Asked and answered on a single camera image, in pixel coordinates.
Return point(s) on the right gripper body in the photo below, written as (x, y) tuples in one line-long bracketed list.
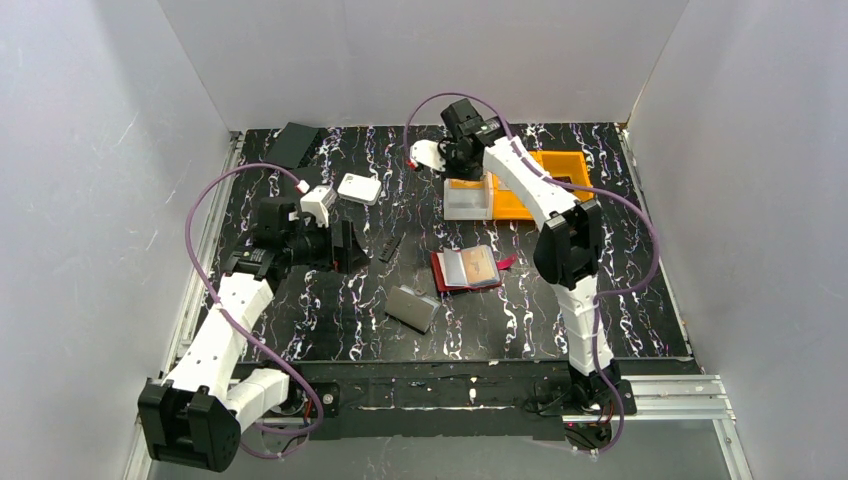
[(457, 164)]

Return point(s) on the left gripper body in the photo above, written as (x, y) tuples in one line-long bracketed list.
[(340, 244)]

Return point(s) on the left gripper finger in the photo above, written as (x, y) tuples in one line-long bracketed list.
[(346, 249), (342, 267)]

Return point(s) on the red leather card holder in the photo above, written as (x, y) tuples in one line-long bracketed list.
[(449, 274)]

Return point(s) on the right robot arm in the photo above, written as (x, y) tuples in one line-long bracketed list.
[(568, 247)]

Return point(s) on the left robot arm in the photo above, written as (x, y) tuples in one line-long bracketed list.
[(195, 417)]

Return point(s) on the silver metal card case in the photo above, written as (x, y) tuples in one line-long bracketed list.
[(411, 307)]

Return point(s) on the white plastic bin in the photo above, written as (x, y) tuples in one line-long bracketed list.
[(468, 200)]

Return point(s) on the small black strip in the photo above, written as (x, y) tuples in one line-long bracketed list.
[(390, 248)]

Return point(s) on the yellow middle plastic bin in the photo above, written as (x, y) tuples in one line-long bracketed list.
[(506, 205)]

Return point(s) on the yellow plastic bin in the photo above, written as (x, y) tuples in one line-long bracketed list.
[(564, 163), (506, 205)]

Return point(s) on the white square device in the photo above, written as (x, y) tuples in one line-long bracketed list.
[(360, 189)]

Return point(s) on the black box far corner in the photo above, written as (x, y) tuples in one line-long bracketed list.
[(295, 145)]

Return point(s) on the yellow right plastic bin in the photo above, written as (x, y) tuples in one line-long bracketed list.
[(564, 163)]

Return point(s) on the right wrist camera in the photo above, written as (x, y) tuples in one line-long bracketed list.
[(425, 154)]

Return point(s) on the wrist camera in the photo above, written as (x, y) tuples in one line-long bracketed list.
[(425, 154), (317, 204)]

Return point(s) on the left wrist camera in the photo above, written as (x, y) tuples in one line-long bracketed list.
[(317, 204)]

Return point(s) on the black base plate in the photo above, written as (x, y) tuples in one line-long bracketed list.
[(521, 398)]

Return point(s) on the aluminium frame rail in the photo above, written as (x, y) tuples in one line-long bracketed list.
[(683, 428)]

